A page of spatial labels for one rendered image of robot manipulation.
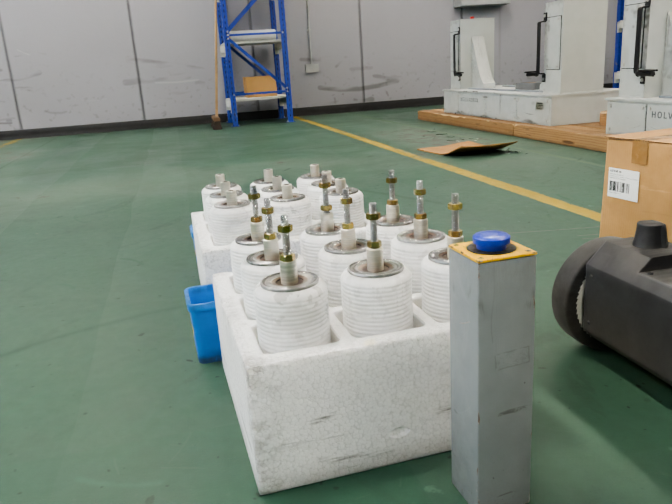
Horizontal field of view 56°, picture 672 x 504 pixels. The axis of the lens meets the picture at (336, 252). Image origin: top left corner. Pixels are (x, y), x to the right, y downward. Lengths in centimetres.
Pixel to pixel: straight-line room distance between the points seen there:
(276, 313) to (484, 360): 26
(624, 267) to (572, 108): 317
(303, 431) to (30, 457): 43
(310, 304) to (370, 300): 8
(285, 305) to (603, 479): 45
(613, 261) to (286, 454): 59
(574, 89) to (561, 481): 349
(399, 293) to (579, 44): 349
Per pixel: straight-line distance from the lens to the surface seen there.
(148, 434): 104
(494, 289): 69
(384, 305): 82
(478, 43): 542
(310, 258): 105
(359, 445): 86
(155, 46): 709
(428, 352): 84
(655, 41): 360
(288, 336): 80
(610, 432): 100
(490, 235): 71
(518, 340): 73
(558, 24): 418
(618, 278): 107
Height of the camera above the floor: 52
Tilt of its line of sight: 16 degrees down
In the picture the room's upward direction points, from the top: 4 degrees counter-clockwise
